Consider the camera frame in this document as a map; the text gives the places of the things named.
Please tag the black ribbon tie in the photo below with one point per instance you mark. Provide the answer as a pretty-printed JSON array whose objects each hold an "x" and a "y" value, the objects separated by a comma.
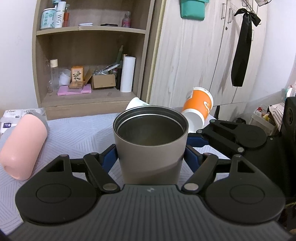
[{"x": 241, "y": 58}]

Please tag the pink flat box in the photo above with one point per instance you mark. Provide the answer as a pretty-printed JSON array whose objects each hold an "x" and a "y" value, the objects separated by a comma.
[{"x": 65, "y": 90}]

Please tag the teal label white jar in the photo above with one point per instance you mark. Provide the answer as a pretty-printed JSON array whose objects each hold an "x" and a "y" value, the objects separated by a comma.
[{"x": 48, "y": 19}]

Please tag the white floral paper cup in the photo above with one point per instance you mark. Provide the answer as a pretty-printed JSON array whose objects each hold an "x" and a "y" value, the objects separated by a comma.
[{"x": 136, "y": 102}]

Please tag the taupe metal tumbler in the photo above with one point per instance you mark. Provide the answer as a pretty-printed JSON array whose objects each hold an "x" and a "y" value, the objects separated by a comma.
[{"x": 150, "y": 142}]

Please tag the white paper towel roll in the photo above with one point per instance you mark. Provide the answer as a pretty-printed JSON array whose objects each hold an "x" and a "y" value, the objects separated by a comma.
[{"x": 127, "y": 74}]

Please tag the white WIG bottle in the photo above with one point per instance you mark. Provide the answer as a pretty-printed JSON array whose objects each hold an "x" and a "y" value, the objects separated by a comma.
[{"x": 59, "y": 15}]

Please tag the white flat item on shelf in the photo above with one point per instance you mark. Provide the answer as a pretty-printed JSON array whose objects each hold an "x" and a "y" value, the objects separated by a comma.
[{"x": 85, "y": 24}]

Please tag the small pink bottle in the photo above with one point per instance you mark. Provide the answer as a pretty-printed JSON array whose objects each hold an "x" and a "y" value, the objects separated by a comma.
[{"x": 126, "y": 22}]

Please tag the white basket with clutter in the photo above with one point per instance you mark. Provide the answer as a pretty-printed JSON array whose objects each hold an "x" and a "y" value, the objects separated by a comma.
[{"x": 269, "y": 118}]

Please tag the clear bottle beige cap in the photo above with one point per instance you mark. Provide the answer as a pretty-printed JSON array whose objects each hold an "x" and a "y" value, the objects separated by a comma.
[{"x": 54, "y": 74}]

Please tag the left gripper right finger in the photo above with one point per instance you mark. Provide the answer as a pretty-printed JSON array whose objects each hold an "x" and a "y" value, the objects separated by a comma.
[{"x": 202, "y": 166}]

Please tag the tissue pack bundle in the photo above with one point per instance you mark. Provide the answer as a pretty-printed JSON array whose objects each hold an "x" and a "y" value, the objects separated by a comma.
[{"x": 11, "y": 117}]

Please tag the black flat item on shelf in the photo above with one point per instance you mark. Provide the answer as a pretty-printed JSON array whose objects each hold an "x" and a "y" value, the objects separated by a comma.
[{"x": 109, "y": 25}]

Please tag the wooden shelf unit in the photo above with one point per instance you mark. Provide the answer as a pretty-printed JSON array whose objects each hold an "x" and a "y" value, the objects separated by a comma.
[{"x": 91, "y": 47}]

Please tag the wooden wardrobe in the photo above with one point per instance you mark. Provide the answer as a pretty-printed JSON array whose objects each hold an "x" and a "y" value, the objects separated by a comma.
[{"x": 184, "y": 54}]

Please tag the orange paper cup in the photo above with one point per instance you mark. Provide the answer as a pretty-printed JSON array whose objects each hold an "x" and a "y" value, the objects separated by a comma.
[{"x": 199, "y": 102}]

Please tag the teal hanging pouch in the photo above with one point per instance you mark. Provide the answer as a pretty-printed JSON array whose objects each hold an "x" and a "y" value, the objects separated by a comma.
[{"x": 193, "y": 9}]

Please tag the small floral wooden box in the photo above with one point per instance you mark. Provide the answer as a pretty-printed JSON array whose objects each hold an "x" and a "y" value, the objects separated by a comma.
[{"x": 77, "y": 77}]

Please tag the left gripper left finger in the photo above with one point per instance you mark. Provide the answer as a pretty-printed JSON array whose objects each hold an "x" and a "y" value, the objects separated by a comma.
[{"x": 98, "y": 166}]

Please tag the orange red bottle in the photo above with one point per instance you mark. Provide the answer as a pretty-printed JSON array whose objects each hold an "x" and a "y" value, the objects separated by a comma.
[{"x": 66, "y": 16}]

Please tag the brown cardboard box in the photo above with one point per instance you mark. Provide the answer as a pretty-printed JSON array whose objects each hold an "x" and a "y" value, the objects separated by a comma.
[{"x": 99, "y": 81}]

